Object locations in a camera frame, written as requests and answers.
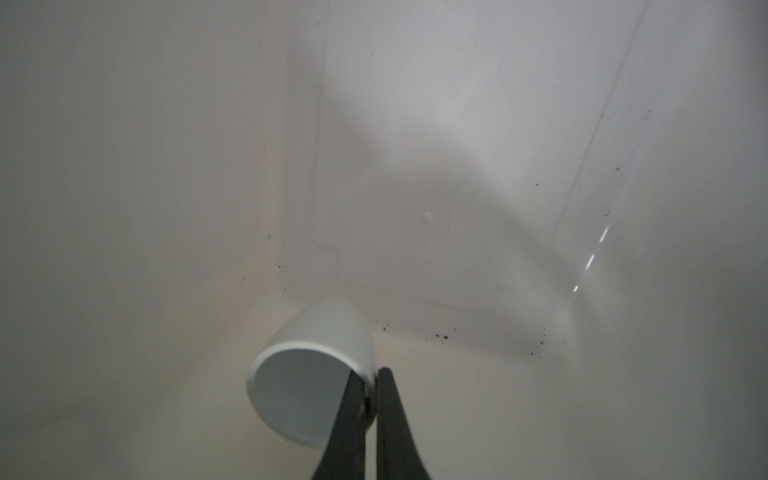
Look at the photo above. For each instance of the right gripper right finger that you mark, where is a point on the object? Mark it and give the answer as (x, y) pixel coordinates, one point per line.
(397, 457)

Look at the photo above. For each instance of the white plastic storage bin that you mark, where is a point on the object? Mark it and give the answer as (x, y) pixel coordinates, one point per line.
(552, 215)

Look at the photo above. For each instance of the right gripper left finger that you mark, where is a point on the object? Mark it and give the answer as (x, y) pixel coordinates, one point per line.
(344, 455)

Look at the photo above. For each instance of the small white round dish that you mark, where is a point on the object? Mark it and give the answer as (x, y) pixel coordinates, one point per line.
(297, 381)

